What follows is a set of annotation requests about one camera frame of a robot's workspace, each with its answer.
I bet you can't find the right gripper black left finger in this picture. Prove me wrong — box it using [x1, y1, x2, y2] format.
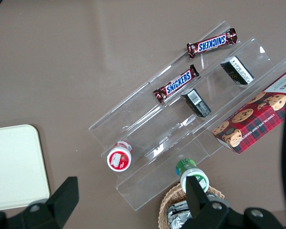
[0, 176, 80, 229]

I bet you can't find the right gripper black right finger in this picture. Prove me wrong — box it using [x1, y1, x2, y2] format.
[180, 176, 286, 229]

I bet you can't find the light wicker basket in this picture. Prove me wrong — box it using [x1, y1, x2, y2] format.
[159, 183, 225, 229]

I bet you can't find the beige rectangular tray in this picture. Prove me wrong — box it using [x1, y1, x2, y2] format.
[0, 124, 51, 212]

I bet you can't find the foil-wrapped food pack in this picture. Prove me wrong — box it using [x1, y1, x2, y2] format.
[166, 209, 194, 229]
[168, 200, 190, 214]

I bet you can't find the green and white yogurt cup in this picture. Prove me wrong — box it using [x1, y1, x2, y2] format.
[175, 158, 210, 194]

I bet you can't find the red and white yogurt cup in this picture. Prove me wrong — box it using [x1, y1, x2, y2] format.
[106, 140, 133, 172]

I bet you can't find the red tartan cookie box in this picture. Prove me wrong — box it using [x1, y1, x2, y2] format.
[212, 67, 286, 155]

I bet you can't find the small black carton box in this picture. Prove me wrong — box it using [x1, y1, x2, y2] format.
[220, 55, 255, 85]
[181, 88, 212, 118]

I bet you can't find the clear acrylic stepped display stand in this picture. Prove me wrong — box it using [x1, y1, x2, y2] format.
[88, 20, 286, 211]

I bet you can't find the Snickers chocolate bar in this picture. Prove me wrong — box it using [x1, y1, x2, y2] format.
[186, 28, 238, 59]
[153, 64, 200, 104]

